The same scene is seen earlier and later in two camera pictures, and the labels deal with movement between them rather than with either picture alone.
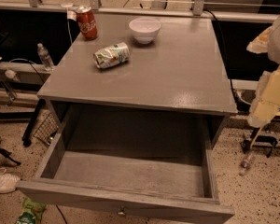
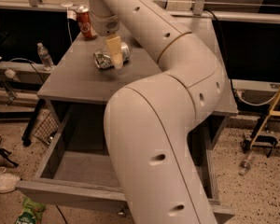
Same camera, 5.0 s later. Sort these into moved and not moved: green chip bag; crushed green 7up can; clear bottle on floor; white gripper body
Moved: white gripper body
Not moved: crushed green 7up can; clear bottle on floor; green chip bag
